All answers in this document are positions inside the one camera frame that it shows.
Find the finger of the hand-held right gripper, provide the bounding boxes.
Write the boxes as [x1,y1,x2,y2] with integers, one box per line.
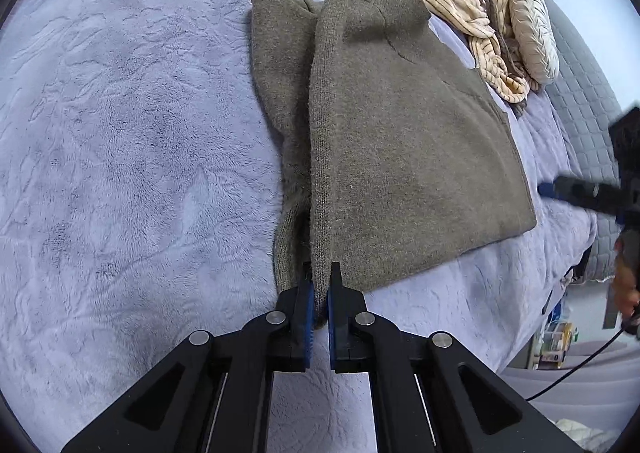
[537,176,626,214]

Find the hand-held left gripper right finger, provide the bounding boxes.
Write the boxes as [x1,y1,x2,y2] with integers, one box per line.
[327,261,586,453]

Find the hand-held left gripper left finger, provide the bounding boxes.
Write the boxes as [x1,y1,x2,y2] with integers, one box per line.
[60,275,316,453]

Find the brown knit sweater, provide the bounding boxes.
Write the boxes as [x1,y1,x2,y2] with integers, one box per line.
[250,0,538,329]

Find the person's right hand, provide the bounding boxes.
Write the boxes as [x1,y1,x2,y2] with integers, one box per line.
[612,232,640,320]

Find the cream shell-shaped pillow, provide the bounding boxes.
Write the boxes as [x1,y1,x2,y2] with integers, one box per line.
[507,0,560,86]

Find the small colourful storage box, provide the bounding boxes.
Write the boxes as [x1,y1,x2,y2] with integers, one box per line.
[537,320,579,366]

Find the beige striped plush garment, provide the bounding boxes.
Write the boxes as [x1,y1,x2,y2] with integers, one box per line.
[415,0,531,106]

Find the lilac embossed fleece blanket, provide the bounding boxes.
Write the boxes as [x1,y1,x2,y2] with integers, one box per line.
[0,0,601,453]

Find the white crumpled cloth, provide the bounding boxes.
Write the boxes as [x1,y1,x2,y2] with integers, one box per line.
[550,417,623,453]

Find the black cable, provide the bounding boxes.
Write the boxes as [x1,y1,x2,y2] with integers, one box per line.
[525,315,640,402]

